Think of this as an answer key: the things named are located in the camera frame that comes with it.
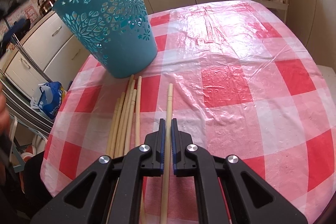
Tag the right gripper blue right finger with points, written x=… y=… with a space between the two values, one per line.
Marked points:
x=177 y=153

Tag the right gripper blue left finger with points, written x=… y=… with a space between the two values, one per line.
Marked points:
x=159 y=149

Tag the red white checkered tablecloth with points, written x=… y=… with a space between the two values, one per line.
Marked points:
x=243 y=85

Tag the blue plastic bag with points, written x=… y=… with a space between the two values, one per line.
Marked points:
x=48 y=98

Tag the teal perforated bucket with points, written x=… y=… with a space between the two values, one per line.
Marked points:
x=116 y=32

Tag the copper kettle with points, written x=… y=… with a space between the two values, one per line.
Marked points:
x=45 y=6

